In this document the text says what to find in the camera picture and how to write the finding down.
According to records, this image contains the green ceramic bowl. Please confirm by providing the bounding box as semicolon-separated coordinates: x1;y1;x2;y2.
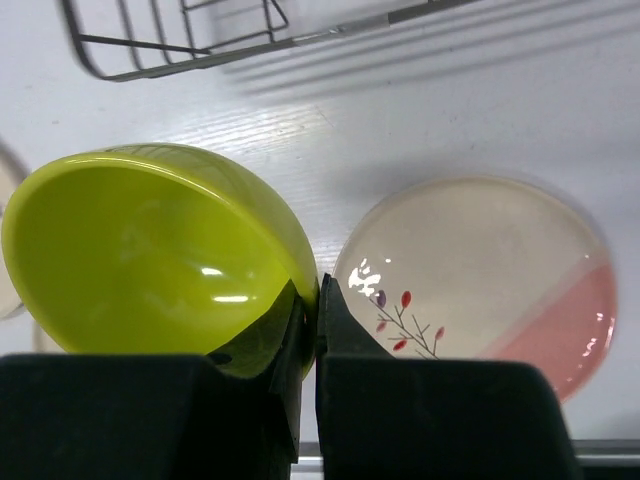
1;143;319;377

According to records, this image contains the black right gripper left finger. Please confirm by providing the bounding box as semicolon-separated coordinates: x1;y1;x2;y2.
1;285;304;479

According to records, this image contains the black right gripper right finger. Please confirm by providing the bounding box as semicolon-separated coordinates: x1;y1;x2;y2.
316;276;582;479

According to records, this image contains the wire dish rack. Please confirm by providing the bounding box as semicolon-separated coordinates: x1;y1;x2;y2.
58;1;462;83

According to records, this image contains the pink cream plate right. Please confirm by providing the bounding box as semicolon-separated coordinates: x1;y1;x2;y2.
333;176;617;401

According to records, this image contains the yellow cream plate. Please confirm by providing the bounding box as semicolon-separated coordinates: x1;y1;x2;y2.
0;140;30;320

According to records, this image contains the aluminium table rail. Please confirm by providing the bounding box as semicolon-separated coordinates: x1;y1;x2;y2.
292;440;639;472

